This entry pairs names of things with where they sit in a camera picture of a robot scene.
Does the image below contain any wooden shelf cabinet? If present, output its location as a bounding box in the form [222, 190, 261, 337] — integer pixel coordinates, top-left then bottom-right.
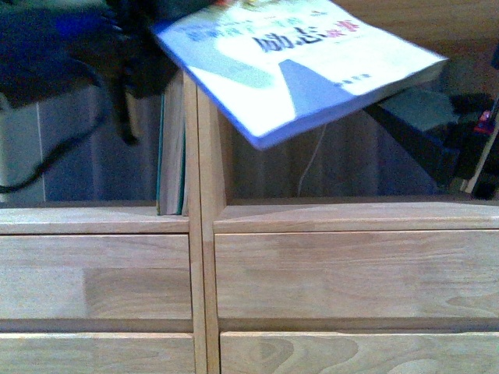
[0, 76, 207, 374]
[195, 91, 498, 373]

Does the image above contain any black cable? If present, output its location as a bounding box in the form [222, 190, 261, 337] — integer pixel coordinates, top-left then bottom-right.
[0, 58, 106, 194]

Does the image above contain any white cable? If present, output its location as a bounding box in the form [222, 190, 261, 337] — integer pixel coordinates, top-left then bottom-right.
[299, 124, 327, 198]

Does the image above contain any green cover book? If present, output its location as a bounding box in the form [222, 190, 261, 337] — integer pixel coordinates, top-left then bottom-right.
[157, 72, 186, 216]

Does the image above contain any grey curtain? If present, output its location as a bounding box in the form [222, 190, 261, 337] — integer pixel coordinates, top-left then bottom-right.
[1, 86, 439, 206]

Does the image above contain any upper left wooden drawer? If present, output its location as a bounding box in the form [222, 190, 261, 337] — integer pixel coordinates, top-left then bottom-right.
[1, 235, 191, 320]

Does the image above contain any upper right wooden drawer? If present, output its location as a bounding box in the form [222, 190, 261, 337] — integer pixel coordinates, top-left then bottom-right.
[215, 230, 498, 319]

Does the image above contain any lower right wooden drawer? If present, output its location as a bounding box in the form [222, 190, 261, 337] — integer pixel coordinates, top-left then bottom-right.
[220, 332, 498, 373]

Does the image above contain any white blue cover book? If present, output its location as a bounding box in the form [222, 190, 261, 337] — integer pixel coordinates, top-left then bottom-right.
[153, 1, 446, 150]

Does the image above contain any left wooden shelf cabinet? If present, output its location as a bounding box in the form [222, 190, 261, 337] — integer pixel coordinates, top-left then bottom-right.
[0, 76, 207, 374]

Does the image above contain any right wooden shelf cabinet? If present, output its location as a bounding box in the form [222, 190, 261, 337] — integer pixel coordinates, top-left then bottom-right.
[195, 91, 498, 373]

